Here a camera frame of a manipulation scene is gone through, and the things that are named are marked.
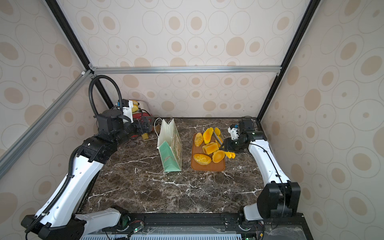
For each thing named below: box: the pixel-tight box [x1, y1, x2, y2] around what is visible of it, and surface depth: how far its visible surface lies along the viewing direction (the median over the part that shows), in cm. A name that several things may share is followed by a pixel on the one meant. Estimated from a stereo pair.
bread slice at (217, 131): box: [214, 127, 221, 136], surface depth 95 cm
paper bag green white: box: [157, 118, 183, 173], surface depth 85 cm
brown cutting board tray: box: [191, 132, 226, 171], surface depth 96 cm
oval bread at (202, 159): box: [193, 153, 212, 165], surface depth 94 cm
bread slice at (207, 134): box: [203, 127, 214, 144], surface depth 107 cm
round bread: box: [212, 150, 225, 163], surface depth 96 cm
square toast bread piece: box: [202, 142, 219, 155], surface depth 97 cm
